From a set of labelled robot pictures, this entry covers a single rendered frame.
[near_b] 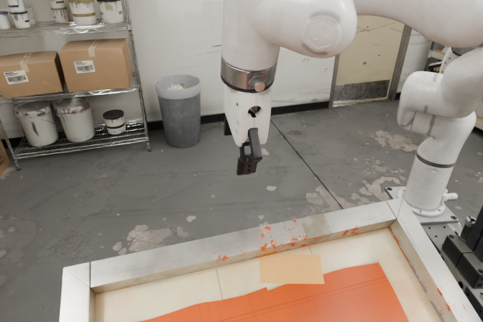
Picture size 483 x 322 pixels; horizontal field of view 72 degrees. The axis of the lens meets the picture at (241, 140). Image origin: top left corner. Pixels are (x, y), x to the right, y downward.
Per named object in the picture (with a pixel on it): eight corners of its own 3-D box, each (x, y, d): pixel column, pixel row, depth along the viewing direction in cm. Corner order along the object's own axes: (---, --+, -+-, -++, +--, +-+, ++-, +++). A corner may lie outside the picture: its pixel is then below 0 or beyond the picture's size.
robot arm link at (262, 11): (361, -28, 38) (370, 7, 31) (334, 53, 45) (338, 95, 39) (231, -47, 39) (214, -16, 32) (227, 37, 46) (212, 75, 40)
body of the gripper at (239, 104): (287, 88, 42) (274, 146, 50) (263, 46, 49) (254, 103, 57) (230, 93, 41) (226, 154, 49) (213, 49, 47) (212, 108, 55)
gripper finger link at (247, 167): (265, 157, 48) (259, 185, 53) (259, 141, 50) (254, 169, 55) (244, 160, 47) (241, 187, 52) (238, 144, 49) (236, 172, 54)
